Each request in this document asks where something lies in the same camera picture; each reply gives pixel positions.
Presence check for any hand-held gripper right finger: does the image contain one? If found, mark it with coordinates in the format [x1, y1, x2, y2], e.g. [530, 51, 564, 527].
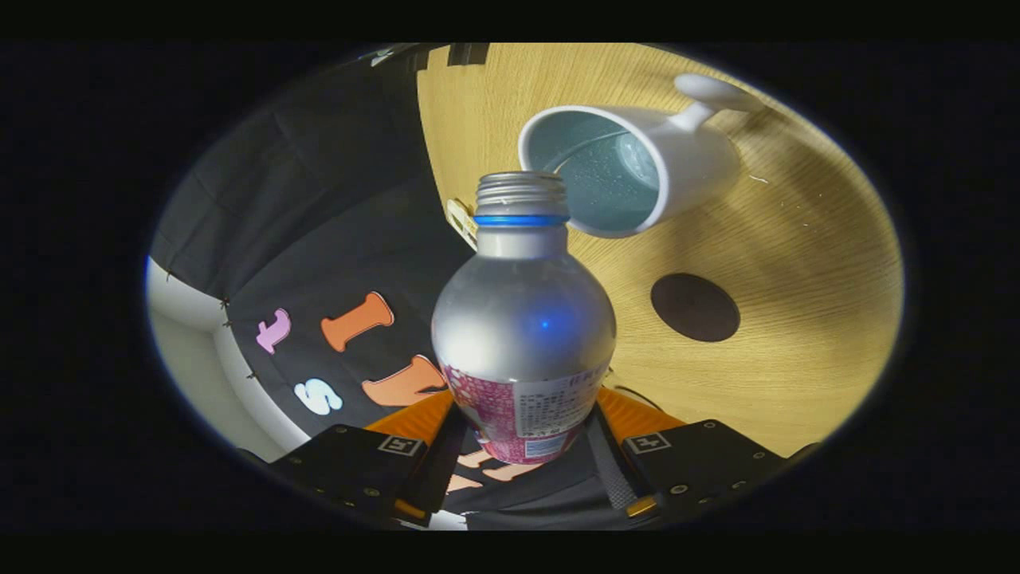
[586, 387, 822, 523]

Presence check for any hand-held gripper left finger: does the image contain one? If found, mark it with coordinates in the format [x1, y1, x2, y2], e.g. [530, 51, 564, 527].
[271, 389, 471, 529]

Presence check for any silver juice bottle pink label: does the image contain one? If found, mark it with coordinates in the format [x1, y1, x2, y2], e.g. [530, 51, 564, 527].
[430, 171, 618, 466]

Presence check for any dark round coaster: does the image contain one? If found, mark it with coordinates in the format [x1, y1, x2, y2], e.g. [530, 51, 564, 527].
[650, 273, 741, 343]

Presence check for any white cup blue inside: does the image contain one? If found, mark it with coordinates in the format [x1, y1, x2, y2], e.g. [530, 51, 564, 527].
[518, 73, 766, 239]

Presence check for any white compartment tray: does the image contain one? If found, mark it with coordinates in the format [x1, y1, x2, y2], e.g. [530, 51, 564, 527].
[448, 199, 479, 250]

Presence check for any wooden table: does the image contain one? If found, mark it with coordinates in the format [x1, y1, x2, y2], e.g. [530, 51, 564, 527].
[416, 43, 905, 459]

